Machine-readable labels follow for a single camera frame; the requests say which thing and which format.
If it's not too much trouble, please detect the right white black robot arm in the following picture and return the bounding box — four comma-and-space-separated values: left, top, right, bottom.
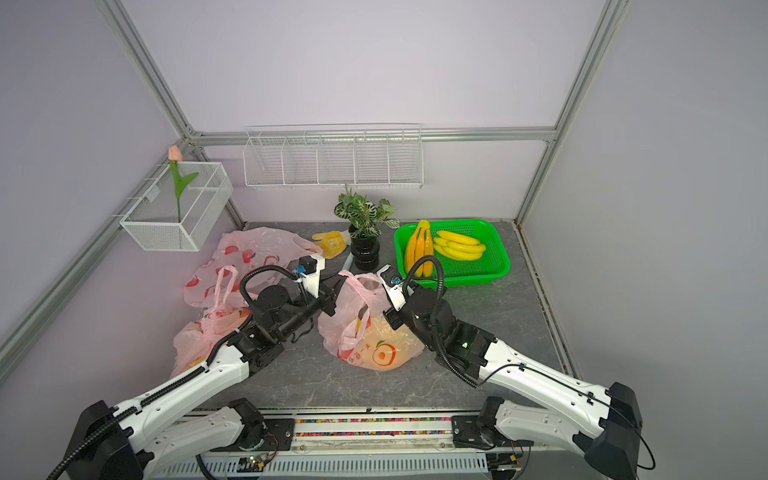
376, 266, 648, 479

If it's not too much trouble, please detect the pink artificial tulip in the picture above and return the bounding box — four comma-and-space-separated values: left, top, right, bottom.
168, 145, 199, 223

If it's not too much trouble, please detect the green plastic basket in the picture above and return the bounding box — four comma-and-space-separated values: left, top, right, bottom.
394, 219, 511, 287

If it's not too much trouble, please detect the potted plant black vase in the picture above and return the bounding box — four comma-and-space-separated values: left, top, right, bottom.
333, 185, 400, 273

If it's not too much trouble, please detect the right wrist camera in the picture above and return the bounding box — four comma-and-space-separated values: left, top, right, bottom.
376, 264, 406, 311

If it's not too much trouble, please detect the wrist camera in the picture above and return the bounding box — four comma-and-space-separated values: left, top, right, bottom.
376, 264, 406, 311
295, 253, 325, 298

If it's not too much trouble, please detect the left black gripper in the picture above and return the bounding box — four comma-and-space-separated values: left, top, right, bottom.
276, 269, 347, 340

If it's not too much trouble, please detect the pale yellow banana bunch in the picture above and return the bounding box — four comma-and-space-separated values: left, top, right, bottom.
433, 230, 486, 261

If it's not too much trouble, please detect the white wire side basket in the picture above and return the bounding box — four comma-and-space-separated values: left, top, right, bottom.
120, 161, 233, 252

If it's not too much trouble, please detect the white wire wall shelf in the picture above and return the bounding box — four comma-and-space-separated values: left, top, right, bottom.
243, 123, 424, 189

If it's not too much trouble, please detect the light blue white tube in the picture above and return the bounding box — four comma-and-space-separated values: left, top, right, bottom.
342, 253, 354, 271

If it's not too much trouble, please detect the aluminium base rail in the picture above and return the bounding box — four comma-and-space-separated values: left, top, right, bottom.
113, 407, 640, 480

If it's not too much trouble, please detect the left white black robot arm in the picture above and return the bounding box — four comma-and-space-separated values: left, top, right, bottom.
49, 256, 345, 479

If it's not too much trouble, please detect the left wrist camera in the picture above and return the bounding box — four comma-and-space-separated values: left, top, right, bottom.
295, 253, 325, 298

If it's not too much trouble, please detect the pink strawberry plastic bag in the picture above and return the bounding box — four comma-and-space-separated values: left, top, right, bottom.
183, 227, 322, 309

